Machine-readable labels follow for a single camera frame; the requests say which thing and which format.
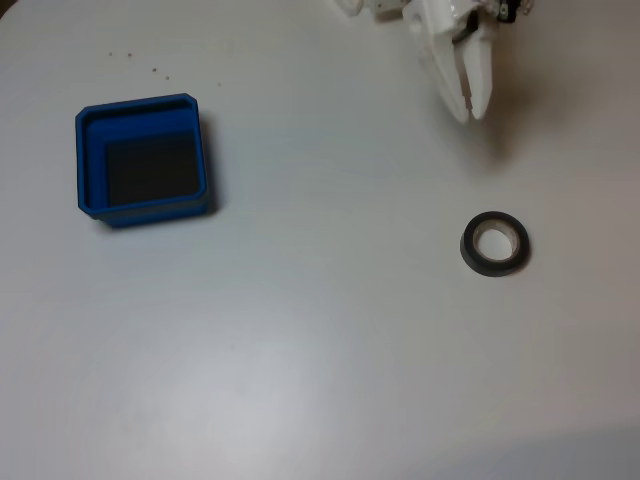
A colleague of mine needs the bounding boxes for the black tape roll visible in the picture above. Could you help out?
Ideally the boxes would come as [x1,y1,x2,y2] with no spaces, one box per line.
[458,210,533,278]

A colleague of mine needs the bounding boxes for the blue plastic box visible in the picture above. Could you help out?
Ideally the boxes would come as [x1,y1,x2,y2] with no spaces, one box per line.
[74,92,222,230]

